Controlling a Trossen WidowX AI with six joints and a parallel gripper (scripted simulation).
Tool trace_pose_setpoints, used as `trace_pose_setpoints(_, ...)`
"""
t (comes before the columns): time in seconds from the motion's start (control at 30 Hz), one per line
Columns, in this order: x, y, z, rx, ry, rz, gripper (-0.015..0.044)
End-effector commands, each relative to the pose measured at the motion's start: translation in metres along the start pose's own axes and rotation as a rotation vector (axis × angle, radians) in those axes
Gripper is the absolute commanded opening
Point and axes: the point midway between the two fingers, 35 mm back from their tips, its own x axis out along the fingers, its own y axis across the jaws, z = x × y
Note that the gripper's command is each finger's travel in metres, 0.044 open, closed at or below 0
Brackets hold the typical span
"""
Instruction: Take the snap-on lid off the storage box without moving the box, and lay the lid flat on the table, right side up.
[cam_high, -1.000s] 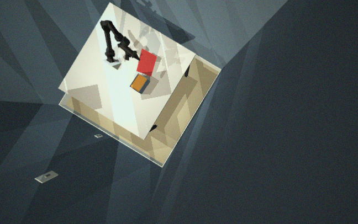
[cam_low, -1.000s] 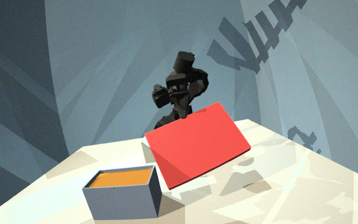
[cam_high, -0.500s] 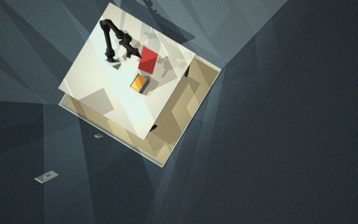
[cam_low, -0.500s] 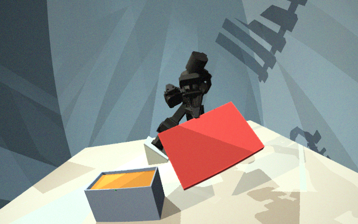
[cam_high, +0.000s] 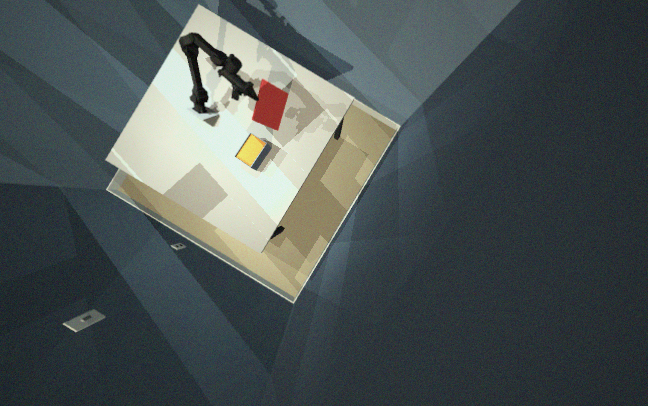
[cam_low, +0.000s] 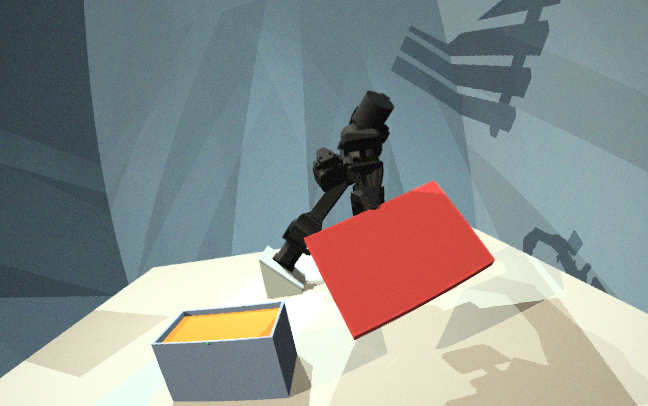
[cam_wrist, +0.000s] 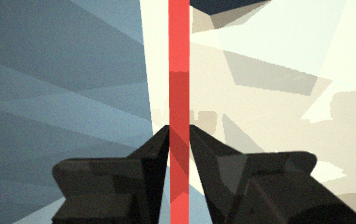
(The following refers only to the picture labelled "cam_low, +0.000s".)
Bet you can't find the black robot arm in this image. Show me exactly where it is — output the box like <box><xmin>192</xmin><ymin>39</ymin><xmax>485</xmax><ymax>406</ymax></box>
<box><xmin>272</xmin><ymin>91</ymin><xmax>395</xmax><ymax>273</ymax></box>

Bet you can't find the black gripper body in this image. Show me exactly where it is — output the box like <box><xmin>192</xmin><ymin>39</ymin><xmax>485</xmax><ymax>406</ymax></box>
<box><xmin>342</xmin><ymin>129</ymin><xmax>383</xmax><ymax>216</ymax></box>

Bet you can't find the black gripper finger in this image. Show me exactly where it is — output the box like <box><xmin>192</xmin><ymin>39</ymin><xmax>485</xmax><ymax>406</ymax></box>
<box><xmin>351</xmin><ymin>186</ymin><xmax>384</xmax><ymax>211</ymax></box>
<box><xmin>347</xmin><ymin>161</ymin><xmax>384</xmax><ymax>210</ymax></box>

